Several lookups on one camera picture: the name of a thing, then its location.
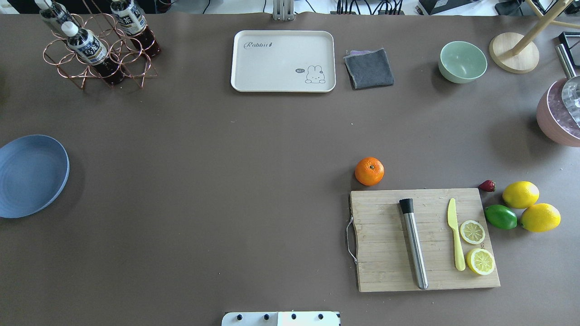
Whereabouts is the blue round plate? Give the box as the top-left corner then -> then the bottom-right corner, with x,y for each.
0,134 -> 70,219

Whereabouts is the orange mandarin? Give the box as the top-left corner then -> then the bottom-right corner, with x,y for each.
354,157 -> 385,186

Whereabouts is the cream rabbit tray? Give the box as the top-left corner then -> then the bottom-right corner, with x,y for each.
230,30 -> 336,93

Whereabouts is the grey folded cloth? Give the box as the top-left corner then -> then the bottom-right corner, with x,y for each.
343,48 -> 394,90

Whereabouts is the steel muddler black tip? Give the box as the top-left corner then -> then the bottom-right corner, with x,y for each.
399,198 -> 429,290

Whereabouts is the wooden cutting board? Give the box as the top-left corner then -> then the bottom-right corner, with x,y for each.
350,188 -> 501,292

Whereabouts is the upper lemon half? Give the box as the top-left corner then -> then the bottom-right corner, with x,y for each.
459,220 -> 486,245

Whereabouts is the lemon half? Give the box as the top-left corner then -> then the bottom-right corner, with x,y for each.
466,248 -> 495,276
459,220 -> 486,245

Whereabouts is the green bowl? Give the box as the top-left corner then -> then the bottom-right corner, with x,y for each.
438,41 -> 488,83

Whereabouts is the yellow plastic knife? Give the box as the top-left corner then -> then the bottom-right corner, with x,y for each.
447,198 -> 466,272

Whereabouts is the red strawberry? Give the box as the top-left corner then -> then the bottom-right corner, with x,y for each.
477,179 -> 496,192

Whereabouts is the right tea bottle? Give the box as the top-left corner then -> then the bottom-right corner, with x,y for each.
110,0 -> 161,58

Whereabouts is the lower lemon half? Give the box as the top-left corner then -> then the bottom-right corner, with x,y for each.
466,248 -> 495,276

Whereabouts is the green lime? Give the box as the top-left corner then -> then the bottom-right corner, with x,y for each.
484,204 -> 518,230

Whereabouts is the upper whole lemon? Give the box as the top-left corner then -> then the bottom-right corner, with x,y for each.
502,180 -> 539,209

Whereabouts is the whole lemon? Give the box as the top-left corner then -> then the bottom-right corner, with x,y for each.
520,203 -> 561,232
502,180 -> 539,209

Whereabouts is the front tea bottle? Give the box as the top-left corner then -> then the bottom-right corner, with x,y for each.
61,21 -> 124,85

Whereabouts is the wooden cup stand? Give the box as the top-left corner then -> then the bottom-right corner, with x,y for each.
489,0 -> 580,74

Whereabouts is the lower whole lemon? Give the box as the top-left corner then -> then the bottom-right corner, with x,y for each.
520,203 -> 561,232

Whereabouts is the pink ice bowl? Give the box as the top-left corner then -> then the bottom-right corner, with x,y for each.
536,78 -> 580,147

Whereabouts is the steel ice scoop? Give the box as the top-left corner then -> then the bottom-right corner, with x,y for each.
556,43 -> 580,126

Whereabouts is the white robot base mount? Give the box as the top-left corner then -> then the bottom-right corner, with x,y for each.
221,311 -> 341,326

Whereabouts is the copper wire bottle rack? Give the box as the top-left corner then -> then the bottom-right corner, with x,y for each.
43,9 -> 153,89

